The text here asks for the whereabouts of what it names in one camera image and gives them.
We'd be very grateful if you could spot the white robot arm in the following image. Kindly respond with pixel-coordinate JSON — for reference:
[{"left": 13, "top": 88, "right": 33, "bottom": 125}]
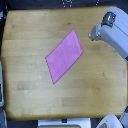
[{"left": 89, "top": 12, "right": 128, "bottom": 63}]

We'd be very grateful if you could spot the pink cloth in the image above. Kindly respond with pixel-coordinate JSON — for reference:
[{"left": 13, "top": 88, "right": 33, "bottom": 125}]
[{"left": 46, "top": 30, "right": 83, "bottom": 83}]

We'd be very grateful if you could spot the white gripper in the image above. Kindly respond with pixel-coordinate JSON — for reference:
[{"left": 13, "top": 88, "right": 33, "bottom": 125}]
[{"left": 88, "top": 24, "right": 101, "bottom": 40}]

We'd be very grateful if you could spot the grey object at left edge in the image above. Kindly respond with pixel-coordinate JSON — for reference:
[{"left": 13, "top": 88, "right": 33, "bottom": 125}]
[{"left": 0, "top": 61, "right": 4, "bottom": 107}]

